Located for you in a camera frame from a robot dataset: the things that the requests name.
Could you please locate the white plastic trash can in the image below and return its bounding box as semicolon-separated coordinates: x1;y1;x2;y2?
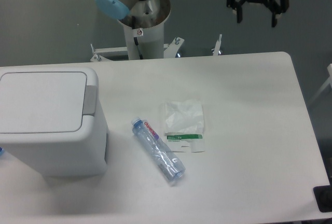
1;66;108;177

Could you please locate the white trash can lid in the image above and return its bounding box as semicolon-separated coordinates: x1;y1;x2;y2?
1;72;87;134

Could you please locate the white tissue packet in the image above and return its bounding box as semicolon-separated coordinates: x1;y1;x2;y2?
164;100;205;153

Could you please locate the crushed clear water bottle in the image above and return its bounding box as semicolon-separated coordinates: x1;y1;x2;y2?
131;117;186;182

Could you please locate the white base frame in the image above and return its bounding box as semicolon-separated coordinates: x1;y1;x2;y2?
89;34;223;63

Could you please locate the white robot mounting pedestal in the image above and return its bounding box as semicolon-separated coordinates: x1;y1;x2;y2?
118;13;169;48

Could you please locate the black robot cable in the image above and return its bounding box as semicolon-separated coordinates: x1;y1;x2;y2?
131;16;144;60

